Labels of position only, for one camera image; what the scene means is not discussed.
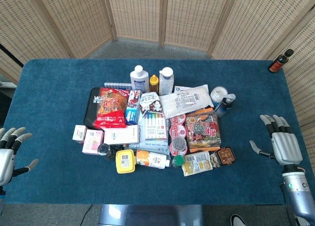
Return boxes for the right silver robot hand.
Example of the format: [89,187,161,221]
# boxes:
[249,114,304,166]

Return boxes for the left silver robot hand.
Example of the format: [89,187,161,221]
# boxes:
[0,127,39,187]

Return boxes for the dark spray bottle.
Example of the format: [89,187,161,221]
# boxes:
[214,93,236,119]

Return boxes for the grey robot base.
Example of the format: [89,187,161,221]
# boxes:
[97,204,205,226]

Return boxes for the dark sauce bottle red label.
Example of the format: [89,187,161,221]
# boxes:
[267,48,295,74]

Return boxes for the blue capped bottle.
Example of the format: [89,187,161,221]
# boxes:
[209,86,230,108]

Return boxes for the green cap spice jar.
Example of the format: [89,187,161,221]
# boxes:
[171,154,186,168]

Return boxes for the clear bottle white blue cap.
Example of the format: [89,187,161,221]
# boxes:
[158,66,175,97]

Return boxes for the honey bottle yellow cap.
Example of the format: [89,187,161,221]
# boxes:
[149,74,159,94]

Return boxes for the white lotion bottle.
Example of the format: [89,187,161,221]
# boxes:
[129,65,150,94]

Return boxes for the wicker folding screen panel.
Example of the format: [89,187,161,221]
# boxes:
[31,0,118,59]
[105,0,165,43]
[208,0,315,61]
[0,0,74,85]
[159,0,238,53]
[267,16,315,177]

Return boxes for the blue table cloth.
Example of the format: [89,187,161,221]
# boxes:
[3,58,304,206]

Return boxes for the small white red box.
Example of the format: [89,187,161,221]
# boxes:
[71,124,88,144]

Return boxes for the colourful grain snack bag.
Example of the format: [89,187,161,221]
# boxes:
[184,107,221,153]

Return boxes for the pink box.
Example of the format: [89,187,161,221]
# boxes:
[81,129,105,155]

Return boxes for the white shoe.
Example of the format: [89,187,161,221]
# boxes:
[230,214,247,226]

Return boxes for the yellow white sachet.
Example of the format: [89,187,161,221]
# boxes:
[182,150,214,177]

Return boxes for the black pepper grinder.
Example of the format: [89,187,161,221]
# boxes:
[96,143,117,161]

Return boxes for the black zip pouch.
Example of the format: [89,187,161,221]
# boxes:
[83,87,104,129]

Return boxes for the black pole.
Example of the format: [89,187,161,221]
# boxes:
[0,43,24,67]

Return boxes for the small clear seed jar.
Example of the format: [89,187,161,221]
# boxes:
[171,137,187,152]

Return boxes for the white plastic package with barcode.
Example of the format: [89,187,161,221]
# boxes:
[159,87,215,120]

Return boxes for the red lidded cup pack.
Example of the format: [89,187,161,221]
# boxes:
[169,113,188,156]

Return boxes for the white package blue logo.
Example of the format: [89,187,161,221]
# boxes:
[173,85,210,94]

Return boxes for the red snack bag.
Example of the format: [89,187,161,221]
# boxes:
[93,87,130,129]

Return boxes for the long white box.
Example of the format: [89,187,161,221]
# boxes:
[103,125,140,146]

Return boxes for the yellow lidded green container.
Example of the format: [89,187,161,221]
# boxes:
[115,149,137,174]

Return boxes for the pastel highlighter pen pack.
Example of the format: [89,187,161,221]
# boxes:
[143,111,169,141]

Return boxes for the ribbed pale plastic strip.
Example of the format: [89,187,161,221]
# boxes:
[104,82,132,90]

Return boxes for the orange juice carton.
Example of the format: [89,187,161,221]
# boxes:
[135,149,171,170]

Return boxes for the blue white toothpaste box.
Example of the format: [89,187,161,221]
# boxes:
[125,89,142,126]

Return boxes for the coffee bean snack bag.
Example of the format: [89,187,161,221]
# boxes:
[138,91,165,119]

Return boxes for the black floor cable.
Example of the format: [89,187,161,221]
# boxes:
[83,204,95,226]

